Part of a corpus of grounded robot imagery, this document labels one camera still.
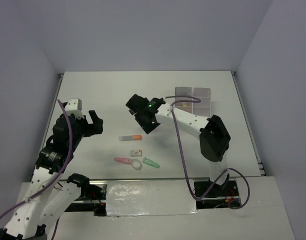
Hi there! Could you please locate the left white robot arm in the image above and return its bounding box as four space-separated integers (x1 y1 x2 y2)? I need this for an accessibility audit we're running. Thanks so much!
0 110 103 240

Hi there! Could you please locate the green highlighter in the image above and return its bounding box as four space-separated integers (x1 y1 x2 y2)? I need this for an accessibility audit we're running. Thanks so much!
142 157 160 169

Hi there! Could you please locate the right white compartment container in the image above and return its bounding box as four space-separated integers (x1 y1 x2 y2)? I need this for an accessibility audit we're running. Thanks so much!
193 87 211 117

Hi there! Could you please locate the white compartment container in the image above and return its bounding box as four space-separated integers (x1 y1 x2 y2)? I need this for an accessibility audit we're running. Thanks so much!
193 87 211 117
175 86 193 113

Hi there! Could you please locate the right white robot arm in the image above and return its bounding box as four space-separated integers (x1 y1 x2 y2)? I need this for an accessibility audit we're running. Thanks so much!
126 94 231 196

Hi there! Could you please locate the clear tape ring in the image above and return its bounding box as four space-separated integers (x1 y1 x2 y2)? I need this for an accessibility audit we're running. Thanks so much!
130 159 143 172

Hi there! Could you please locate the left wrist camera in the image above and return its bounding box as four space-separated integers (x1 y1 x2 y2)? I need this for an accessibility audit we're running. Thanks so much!
64 98 84 120

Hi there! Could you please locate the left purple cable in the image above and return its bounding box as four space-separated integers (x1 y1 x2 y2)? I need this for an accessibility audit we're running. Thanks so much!
0 98 75 240

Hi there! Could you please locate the pink highlighter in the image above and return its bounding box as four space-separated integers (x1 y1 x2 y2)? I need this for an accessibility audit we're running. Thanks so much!
114 157 132 165

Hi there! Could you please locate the left white compartment container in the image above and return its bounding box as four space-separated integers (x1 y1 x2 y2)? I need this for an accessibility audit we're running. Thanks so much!
175 86 193 113

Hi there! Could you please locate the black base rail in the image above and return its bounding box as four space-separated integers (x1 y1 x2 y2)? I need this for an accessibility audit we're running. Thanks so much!
67 180 241 217

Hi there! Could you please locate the white eraser red label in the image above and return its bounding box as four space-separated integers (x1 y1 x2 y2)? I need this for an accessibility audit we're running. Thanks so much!
130 149 142 157

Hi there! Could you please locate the white base cover plate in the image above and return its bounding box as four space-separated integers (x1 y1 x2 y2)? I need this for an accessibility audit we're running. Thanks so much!
106 180 198 217

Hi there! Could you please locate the orange highlighter clear cap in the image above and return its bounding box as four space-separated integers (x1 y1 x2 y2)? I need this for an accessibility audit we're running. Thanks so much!
118 134 142 142

